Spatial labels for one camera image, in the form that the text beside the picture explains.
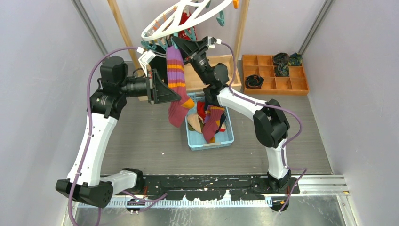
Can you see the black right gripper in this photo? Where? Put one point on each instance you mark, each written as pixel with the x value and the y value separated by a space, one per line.
pixel 196 48

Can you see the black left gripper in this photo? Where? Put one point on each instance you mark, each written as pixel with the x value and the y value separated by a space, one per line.
pixel 163 92

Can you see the purple striped sock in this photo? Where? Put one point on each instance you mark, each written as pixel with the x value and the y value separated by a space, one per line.
pixel 212 124
pixel 176 81

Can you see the red santa sock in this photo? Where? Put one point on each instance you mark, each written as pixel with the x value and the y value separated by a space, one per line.
pixel 201 109

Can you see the striped beige sock front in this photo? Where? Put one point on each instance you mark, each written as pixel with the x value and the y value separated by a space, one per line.
pixel 195 123

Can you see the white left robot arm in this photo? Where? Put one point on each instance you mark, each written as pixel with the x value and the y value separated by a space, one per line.
pixel 84 183

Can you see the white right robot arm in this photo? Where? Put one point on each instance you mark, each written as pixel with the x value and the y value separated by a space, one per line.
pixel 270 123

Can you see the light blue plastic basket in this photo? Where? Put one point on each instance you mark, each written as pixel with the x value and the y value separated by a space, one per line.
pixel 224 136

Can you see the rolled dark sock left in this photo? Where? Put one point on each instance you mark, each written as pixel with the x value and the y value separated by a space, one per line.
pixel 254 82

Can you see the rolled dark sock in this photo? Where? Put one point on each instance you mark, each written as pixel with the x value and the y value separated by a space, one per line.
pixel 281 58
pixel 254 82
pixel 281 70
pixel 295 59

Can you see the rolled dark sock top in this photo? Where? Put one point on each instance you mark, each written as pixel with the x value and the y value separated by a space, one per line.
pixel 281 58

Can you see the rolled dark sock middle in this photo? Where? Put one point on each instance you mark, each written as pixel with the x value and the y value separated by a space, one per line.
pixel 281 70

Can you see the rolled dark sock right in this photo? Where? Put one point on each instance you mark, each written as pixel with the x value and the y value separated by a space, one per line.
pixel 295 59

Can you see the orange wooden compartment tray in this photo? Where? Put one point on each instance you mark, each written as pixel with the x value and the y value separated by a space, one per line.
pixel 294 85

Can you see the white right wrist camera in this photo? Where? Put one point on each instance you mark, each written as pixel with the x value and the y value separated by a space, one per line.
pixel 211 42

